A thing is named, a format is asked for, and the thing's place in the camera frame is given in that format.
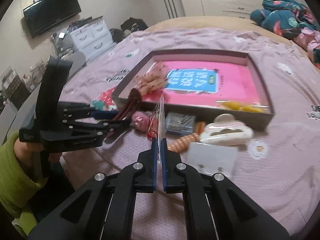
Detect blue floral duvet pile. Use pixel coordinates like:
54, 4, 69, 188
250, 0, 317, 39

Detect yellow item in clear bag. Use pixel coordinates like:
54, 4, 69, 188
216, 101, 265, 113

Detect cluttered desk items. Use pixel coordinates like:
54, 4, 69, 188
1, 56, 59, 109

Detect pink fuzzy keychain pouch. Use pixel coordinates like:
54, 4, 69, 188
131, 111, 151, 132

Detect clear box of hairpins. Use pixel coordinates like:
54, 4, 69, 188
165, 112, 196, 135

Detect clear bag with red earrings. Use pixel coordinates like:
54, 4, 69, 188
147, 95, 165, 141

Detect white drawer cabinet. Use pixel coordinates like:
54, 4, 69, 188
68, 16, 116, 62

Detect pink sheet with blue label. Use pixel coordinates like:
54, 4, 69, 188
143, 60, 261, 107

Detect spotted beige bow scrunchie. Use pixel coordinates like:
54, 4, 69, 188
134, 61, 169, 96

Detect left hand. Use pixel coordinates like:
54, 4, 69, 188
12, 138, 63, 172

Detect black bag on floor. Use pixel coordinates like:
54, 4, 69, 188
120, 17, 148, 32

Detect tan bed cover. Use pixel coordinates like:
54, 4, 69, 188
145, 15, 320, 73

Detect red patterned small pouch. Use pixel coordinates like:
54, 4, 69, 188
91, 87, 118, 111

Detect orange spiral hair tie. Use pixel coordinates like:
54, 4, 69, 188
166, 121, 207, 153

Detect dark shallow tray box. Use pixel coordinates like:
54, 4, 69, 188
112, 49, 275, 131

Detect wall mounted black television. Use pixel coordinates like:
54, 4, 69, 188
23, 0, 81, 38

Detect pink pyjama garment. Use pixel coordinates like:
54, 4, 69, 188
293, 28, 320, 69

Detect white earring card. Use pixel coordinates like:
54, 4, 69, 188
185, 142, 238, 177

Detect white pink claw clip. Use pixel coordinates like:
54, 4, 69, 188
199, 113, 254, 146

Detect green sleeve left forearm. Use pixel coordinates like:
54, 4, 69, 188
1, 132, 47, 238

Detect dark red hair clip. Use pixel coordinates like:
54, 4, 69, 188
112, 88, 142, 121

